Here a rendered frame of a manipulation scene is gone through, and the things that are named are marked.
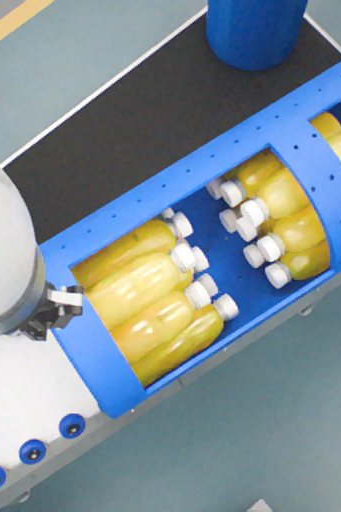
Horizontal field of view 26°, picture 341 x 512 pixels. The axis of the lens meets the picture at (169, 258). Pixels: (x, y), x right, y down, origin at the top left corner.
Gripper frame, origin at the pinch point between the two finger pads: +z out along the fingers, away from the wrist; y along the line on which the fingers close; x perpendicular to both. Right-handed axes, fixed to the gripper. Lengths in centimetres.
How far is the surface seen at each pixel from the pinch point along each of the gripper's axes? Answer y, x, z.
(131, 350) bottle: -7.9, -1.7, 34.6
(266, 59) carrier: -38, -101, 128
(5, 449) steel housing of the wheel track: 13, 13, 56
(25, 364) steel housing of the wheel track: 11, -1, 56
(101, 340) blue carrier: -4.3, -1.8, 26.1
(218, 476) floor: -29, 20, 148
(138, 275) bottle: -8.6, -11.7, 29.1
